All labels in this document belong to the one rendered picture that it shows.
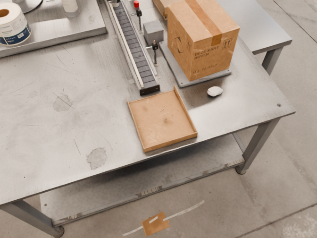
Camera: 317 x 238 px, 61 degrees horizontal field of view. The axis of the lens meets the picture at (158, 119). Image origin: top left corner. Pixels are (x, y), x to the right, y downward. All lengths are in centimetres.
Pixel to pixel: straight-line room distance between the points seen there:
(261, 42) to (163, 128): 84
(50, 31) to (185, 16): 85
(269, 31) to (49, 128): 139
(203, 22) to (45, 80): 89
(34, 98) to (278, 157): 178
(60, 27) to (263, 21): 128
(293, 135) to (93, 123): 168
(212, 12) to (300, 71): 168
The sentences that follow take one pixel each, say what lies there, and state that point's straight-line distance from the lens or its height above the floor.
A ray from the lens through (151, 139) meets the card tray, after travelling 127.
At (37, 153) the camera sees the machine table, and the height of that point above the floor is 83.
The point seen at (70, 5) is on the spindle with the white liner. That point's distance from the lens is 186.
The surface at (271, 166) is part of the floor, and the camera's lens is 227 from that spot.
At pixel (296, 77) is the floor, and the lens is 288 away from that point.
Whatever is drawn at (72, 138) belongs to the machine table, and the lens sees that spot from 135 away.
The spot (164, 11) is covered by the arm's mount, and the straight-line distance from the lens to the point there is 182.
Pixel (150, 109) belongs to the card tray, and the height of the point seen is 83.
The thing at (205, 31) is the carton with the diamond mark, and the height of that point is 112.
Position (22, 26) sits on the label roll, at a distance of 181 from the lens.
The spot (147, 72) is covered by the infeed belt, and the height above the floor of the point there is 88.
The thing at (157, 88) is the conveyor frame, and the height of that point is 85.
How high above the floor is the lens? 195
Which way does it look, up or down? 57 degrees down
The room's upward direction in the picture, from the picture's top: 2 degrees counter-clockwise
